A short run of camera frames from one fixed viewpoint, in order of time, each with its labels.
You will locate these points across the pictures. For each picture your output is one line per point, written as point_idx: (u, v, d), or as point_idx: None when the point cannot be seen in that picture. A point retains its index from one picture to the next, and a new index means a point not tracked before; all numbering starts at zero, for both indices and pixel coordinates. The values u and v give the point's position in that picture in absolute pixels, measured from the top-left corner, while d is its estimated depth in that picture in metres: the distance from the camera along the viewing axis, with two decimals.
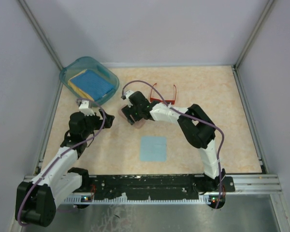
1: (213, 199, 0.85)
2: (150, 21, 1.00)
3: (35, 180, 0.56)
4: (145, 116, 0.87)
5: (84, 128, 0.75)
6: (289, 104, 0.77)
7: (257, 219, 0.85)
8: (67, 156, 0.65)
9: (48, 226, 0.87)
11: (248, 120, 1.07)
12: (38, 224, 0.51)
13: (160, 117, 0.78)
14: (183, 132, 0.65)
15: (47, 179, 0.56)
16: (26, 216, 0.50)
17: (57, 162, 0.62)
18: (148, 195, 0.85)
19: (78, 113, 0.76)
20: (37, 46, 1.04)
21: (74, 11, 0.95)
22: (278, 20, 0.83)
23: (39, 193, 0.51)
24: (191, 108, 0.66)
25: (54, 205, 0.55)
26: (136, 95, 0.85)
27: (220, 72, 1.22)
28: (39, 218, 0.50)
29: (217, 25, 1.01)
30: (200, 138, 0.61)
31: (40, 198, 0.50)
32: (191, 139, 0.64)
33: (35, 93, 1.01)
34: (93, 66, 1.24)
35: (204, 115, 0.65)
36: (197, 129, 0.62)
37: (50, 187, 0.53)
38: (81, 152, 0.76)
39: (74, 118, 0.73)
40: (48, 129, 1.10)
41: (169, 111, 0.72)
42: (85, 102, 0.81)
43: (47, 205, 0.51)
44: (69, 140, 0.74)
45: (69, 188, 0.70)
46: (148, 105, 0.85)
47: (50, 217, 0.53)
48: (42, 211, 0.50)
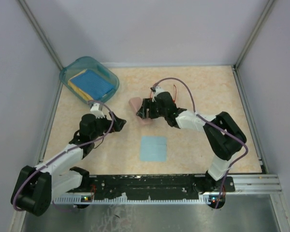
1: (213, 199, 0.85)
2: (150, 21, 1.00)
3: (38, 167, 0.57)
4: (170, 123, 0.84)
5: (93, 130, 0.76)
6: (289, 104, 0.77)
7: (257, 219, 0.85)
8: (73, 152, 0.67)
9: (48, 226, 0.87)
11: (248, 120, 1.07)
12: (31, 212, 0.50)
13: (185, 124, 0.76)
14: (210, 141, 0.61)
15: (50, 167, 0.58)
16: (21, 201, 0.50)
17: (63, 156, 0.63)
18: (148, 195, 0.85)
19: (90, 115, 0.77)
20: (37, 46, 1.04)
21: (74, 11, 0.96)
22: (278, 20, 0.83)
23: (39, 179, 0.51)
24: (219, 115, 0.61)
25: (50, 196, 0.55)
26: (167, 98, 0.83)
27: (220, 72, 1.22)
28: (33, 205, 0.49)
29: (217, 25, 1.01)
30: (228, 151, 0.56)
31: (39, 185, 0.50)
32: (217, 150, 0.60)
33: (35, 93, 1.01)
34: (93, 66, 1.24)
35: (234, 124, 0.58)
36: (225, 141, 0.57)
37: (50, 176, 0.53)
38: (86, 153, 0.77)
39: (85, 120, 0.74)
40: (48, 129, 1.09)
41: (195, 118, 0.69)
42: (95, 104, 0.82)
43: (44, 195, 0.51)
44: (78, 139, 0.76)
45: (68, 186, 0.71)
46: (174, 111, 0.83)
47: (43, 208, 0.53)
48: (38, 199, 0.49)
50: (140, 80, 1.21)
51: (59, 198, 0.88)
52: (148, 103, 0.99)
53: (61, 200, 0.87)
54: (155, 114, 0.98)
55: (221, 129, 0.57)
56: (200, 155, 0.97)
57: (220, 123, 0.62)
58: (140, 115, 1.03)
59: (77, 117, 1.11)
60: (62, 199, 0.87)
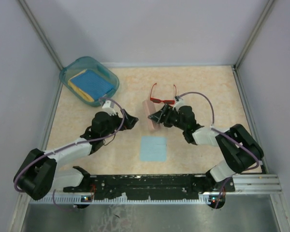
1: (213, 199, 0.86)
2: (150, 21, 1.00)
3: (47, 152, 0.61)
4: (187, 139, 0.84)
5: (105, 128, 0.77)
6: (289, 104, 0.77)
7: (257, 219, 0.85)
8: (82, 146, 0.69)
9: (47, 226, 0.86)
11: (248, 120, 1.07)
12: (29, 195, 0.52)
13: (202, 139, 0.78)
14: (223, 153, 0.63)
15: (57, 155, 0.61)
16: (23, 181, 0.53)
17: (71, 147, 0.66)
18: (148, 195, 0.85)
19: (104, 113, 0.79)
20: (37, 46, 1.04)
21: (74, 11, 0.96)
22: (278, 20, 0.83)
23: (45, 164, 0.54)
24: (235, 129, 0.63)
25: (50, 184, 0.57)
26: (190, 115, 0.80)
27: (220, 72, 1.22)
28: (33, 188, 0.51)
29: (217, 25, 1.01)
30: (242, 164, 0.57)
31: (44, 169, 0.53)
32: (230, 163, 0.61)
33: (35, 93, 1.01)
34: (93, 66, 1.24)
35: (250, 137, 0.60)
36: (239, 154, 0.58)
37: (55, 163, 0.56)
38: (94, 150, 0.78)
39: (98, 118, 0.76)
40: (48, 129, 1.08)
41: (210, 131, 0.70)
42: (108, 101, 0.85)
43: (46, 180, 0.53)
44: (89, 135, 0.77)
45: (69, 180, 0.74)
46: (192, 128, 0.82)
47: (41, 194, 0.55)
48: (39, 182, 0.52)
50: (140, 80, 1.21)
51: (59, 197, 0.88)
52: (167, 110, 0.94)
53: (61, 200, 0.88)
54: (171, 123, 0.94)
55: (237, 143, 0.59)
56: (200, 155, 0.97)
57: (235, 136, 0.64)
58: (153, 119, 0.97)
59: (78, 117, 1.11)
60: (63, 199, 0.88)
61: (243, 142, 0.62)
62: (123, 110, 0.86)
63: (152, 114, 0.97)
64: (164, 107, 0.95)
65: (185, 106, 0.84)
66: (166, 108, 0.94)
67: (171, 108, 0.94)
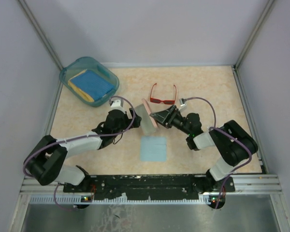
1: (213, 199, 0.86)
2: (151, 21, 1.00)
3: (59, 139, 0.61)
4: (190, 144, 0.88)
5: (118, 125, 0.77)
6: None
7: (258, 219, 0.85)
8: (92, 139, 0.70)
9: (47, 226, 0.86)
11: (249, 120, 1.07)
12: (37, 179, 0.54)
13: (202, 143, 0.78)
14: (218, 147, 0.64)
15: (69, 144, 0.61)
16: (33, 166, 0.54)
17: (82, 139, 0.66)
18: (148, 195, 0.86)
19: (119, 111, 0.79)
20: (37, 46, 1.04)
21: (74, 12, 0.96)
22: (278, 20, 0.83)
23: (56, 151, 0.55)
24: (228, 125, 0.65)
25: (59, 172, 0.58)
26: (196, 125, 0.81)
27: (220, 72, 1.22)
28: (41, 174, 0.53)
29: (217, 25, 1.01)
30: (236, 156, 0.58)
31: (54, 156, 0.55)
32: (224, 156, 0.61)
33: (35, 93, 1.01)
34: (93, 66, 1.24)
35: (243, 132, 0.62)
36: (234, 146, 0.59)
37: (66, 152, 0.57)
38: (103, 145, 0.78)
39: (113, 114, 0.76)
40: (48, 129, 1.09)
41: (205, 135, 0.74)
42: (117, 100, 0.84)
43: (55, 166, 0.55)
44: (100, 129, 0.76)
45: (73, 175, 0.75)
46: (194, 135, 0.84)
47: (49, 181, 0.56)
48: (49, 168, 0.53)
50: (140, 80, 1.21)
51: (60, 197, 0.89)
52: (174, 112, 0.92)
53: (61, 201, 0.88)
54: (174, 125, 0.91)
55: (230, 136, 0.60)
56: (200, 155, 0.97)
57: (229, 132, 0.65)
58: (155, 117, 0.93)
59: (78, 117, 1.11)
60: (63, 199, 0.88)
61: (237, 137, 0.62)
62: (133, 111, 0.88)
63: (156, 113, 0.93)
64: (170, 107, 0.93)
65: (193, 113, 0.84)
66: (173, 108, 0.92)
67: (176, 109, 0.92)
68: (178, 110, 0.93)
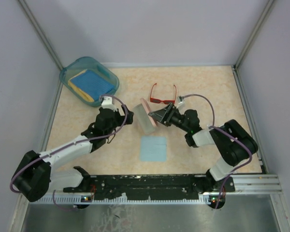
1: (213, 199, 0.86)
2: (151, 21, 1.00)
3: (42, 154, 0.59)
4: (189, 142, 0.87)
5: (108, 125, 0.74)
6: None
7: (258, 219, 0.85)
8: (81, 145, 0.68)
9: (47, 226, 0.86)
11: (248, 120, 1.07)
12: (26, 196, 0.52)
13: (201, 141, 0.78)
14: (218, 147, 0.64)
15: (53, 158, 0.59)
16: (20, 183, 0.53)
17: (68, 148, 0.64)
18: (148, 195, 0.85)
19: (109, 109, 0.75)
20: (37, 46, 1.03)
21: (74, 12, 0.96)
22: (279, 20, 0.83)
23: (38, 167, 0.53)
24: (228, 124, 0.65)
25: (48, 185, 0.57)
26: (195, 121, 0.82)
27: (220, 72, 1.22)
28: (28, 191, 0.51)
29: (218, 25, 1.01)
30: (236, 156, 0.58)
31: (37, 173, 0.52)
32: (224, 156, 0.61)
33: (35, 93, 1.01)
34: (93, 66, 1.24)
35: (243, 132, 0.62)
36: (234, 146, 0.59)
37: (50, 167, 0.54)
38: (95, 147, 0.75)
39: (103, 115, 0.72)
40: (48, 129, 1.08)
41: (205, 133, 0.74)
42: (108, 98, 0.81)
43: (41, 182, 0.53)
44: (90, 131, 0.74)
45: (67, 180, 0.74)
46: (192, 131, 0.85)
47: (37, 195, 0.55)
48: (33, 186, 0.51)
50: (140, 80, 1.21)
51: (59, 197, 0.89)
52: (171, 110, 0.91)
53: (61, 201, 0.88)
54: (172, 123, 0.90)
55: (231, 136, 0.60)
56: (200, 155, 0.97)
57: (230, 131, 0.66)
58: (153, 116, 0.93)
59: (78, 117, 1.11)
60: (63, 199, 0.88)
61: (237, 136, 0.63)
62: (124, 107, 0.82)
63: (153, 112, 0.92)
64: (168, 105, 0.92)
65: (191, 110, 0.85)
66: (171, 107, 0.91)
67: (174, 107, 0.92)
68: (176, 108, 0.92)
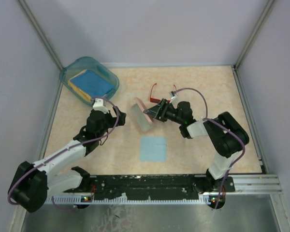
1: (213, 199, 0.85)
2: (151, 21, 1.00)
3: (36, 164, 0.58)
4: (183, 133, 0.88)
5: (100, 127, 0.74)
6: (289, 103, 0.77)
7: (258, 219, 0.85)
8: (75, 150, 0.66)
9: (47, 226, 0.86)
11: (248, 120, 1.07)
12: (24, 207, 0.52)
13: (196, 133, 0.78)
14: (211, 139, 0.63)
15: (48, 166, 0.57)
16: (18, 195, 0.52)
17: (63, 153, 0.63)
18: (148, 195, 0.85)
19: (99, 112, 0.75)
20: (37, 45, 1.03)
21: (74, 12, 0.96)
22: (278, 19, 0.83)
23: (35, 177, 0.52)
24: (223, 116, 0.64)
25: (46, 194, 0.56)
26: (187, 112, 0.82)
27: (220, 72, 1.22)
28: (27, 202, 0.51)
29: (218, 25, 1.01)
30: (227, 147, 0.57)
31: (34, 183, 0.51)
32: (217, 147, 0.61)
33: (35, 93, 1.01)
34: (93, 66, 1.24)
35: (237, 123, 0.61)
36: (226, 137, 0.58)
37: (46, 176, 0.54)
38: (90, 150, 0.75)
39: (93, 117, 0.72)
40: (48, 129, 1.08)
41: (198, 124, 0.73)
42: (99, 100, 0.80)
43: (38, 192, 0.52)
44: (82, 135, 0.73)
45: (66, 183, 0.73)
46: (186, 123, 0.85)
47: (36, 205, 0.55)
48: (31, 195, 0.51)
50: (140, 80, 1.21)
51: (59, 197, 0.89)
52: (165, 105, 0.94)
53: (60, 201, 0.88)
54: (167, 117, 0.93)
55: (224, 128, 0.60)
56: (200, 155, 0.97)
57: (223, 123, 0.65)
58: (149, 113, 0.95)
59: (77, 117, 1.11)
60: (62, 199, 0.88)
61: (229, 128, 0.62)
62: (116, 108, 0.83)
63: (149, 109, 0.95)
64: (161, 101, 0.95)
65: (184, 102, 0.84)
66: (164, 102, 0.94)
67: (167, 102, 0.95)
68: (169, 103, 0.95)
